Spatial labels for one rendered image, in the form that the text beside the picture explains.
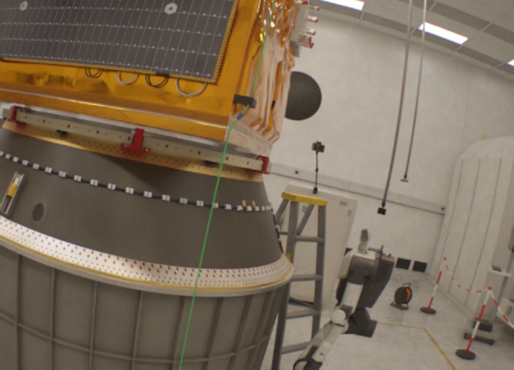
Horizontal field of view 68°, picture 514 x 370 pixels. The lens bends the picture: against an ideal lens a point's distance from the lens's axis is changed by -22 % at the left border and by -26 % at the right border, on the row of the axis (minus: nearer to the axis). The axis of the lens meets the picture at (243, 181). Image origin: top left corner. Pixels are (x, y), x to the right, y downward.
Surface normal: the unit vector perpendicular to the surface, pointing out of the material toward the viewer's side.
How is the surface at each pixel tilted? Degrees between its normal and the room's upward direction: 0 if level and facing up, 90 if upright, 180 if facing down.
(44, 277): 90
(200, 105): 95
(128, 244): 62
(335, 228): 90
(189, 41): 90
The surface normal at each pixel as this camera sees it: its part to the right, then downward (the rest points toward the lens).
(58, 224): 0.13, -0.40
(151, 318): 0.44, 0.15
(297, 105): -0.11, 0.03
